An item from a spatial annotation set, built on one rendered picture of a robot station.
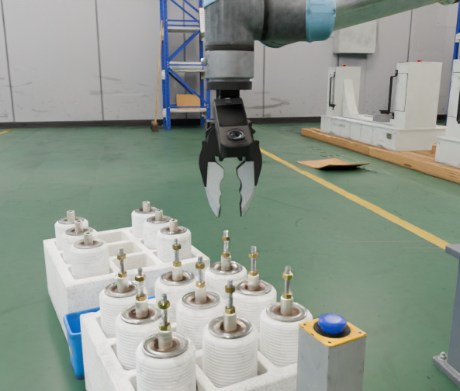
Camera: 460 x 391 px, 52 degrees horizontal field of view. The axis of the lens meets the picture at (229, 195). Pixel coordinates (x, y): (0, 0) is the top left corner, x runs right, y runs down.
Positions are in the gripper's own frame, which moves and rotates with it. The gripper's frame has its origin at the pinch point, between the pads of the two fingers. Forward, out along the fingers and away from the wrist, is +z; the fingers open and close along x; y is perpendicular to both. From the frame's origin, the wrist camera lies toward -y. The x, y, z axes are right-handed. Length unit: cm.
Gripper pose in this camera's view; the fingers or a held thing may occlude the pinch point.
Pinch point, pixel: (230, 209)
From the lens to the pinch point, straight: 76.1
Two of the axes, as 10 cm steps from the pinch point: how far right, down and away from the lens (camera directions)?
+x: -9.9, 0.2, -1.0
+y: -1.0, -2.4, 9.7
